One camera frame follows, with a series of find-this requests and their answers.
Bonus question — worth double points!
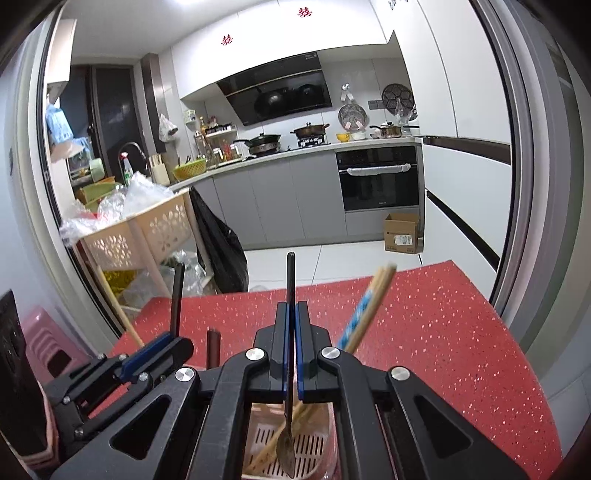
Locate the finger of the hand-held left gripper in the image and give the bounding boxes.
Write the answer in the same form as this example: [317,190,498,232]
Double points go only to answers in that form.
[95,332,172,372]
[121,337,195,385]

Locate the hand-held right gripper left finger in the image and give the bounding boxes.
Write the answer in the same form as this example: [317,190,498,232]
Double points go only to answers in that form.
[51,302,295,480]

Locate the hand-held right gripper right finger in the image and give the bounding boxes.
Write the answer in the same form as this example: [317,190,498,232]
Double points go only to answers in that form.
[295,302,528,480]

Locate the dark handled clear brown spoon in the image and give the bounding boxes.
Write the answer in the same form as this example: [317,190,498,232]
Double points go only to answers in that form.
[276,251,299,479]
[172,263,186,337]
[207,328,222,371]

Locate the plain wooden chopstick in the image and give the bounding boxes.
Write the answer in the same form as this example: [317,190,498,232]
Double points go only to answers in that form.
[96,266,145,350]
[252,263,399,469]

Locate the blue patterned wooden chopstick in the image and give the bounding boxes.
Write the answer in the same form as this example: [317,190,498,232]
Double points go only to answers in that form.
[247,270,389,469]

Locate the beige plastic utensil holder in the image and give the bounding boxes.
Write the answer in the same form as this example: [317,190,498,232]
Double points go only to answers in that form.
[242,401,340,480]

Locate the pink plastic stool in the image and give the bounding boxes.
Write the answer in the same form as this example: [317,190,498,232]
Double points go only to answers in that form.
[18,308,93,384]

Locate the clear plastic bag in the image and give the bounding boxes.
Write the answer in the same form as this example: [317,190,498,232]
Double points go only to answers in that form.
[159,251,208,296]

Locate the black garbage bag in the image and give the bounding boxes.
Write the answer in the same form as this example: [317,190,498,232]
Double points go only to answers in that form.
[189,186,249,294]

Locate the beige perforated storage cart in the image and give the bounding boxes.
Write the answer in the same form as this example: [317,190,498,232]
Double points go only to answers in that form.
[71,191,218,319]

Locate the grey lower cabinet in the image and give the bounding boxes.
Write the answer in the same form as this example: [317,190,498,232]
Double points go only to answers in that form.
[171,152,347,250]

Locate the cardboard box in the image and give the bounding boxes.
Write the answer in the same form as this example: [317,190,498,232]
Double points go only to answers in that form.
[384,212,423,254]

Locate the black built-in oven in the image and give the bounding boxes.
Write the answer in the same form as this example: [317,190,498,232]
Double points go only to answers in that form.
[335,145,421,213]

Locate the crumpled clear plastic bags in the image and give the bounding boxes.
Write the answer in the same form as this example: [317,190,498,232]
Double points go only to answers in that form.
[60,173,178,243]

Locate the green basket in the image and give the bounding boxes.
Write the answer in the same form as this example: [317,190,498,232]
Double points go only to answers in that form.
[76,178,116,206]

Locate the beige knife block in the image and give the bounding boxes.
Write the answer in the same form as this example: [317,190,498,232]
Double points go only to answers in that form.
[148,154,171,185]

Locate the yellow green colander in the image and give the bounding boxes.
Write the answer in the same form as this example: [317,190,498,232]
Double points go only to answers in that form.
[173,159,208,182]

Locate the gas stove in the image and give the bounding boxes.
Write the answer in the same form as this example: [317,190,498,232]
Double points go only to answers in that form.
[245,138,333,155]

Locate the black wok with lid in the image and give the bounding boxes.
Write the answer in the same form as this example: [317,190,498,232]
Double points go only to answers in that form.
[233,133,282,154]

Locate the bronze cooking pot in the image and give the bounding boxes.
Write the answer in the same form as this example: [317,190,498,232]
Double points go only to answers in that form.
[291,122,331,140]

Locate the spice rack with bottles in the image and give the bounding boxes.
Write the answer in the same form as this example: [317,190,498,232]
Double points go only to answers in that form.
[194,115,241,164]

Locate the black kitchen faucet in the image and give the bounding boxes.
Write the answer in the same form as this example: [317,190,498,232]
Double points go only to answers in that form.
[119,142,151,178]

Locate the stainless pot with lid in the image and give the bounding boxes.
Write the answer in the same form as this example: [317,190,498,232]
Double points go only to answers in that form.
[369,122,420,138]

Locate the round metal steamer rack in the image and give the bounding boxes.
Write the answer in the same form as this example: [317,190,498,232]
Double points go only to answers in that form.
[338,104,369,131]

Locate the white hanging plastic bag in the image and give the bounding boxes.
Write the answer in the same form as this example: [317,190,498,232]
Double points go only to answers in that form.
[158,113,178,143]

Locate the black range hood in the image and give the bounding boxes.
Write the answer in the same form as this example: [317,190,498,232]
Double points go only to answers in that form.
[216,52,334,126]

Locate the blue white package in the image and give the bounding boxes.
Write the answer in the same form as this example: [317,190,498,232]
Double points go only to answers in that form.
[46,104,75,144]

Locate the round divided tray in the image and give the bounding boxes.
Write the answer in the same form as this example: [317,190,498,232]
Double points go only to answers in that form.
[382,83,413,112]

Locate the grey sliding door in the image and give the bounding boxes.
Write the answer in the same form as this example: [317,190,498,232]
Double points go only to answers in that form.
[471,0,591,384]

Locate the white refrigerator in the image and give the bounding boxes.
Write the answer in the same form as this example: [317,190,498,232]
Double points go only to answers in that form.
[392,0,513,273]

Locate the white upper cabinet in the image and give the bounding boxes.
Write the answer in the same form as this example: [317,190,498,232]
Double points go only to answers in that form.
[171,0,402,100]

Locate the white oven handle towel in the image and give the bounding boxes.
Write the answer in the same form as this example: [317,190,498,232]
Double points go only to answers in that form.
[347,162,411,177]

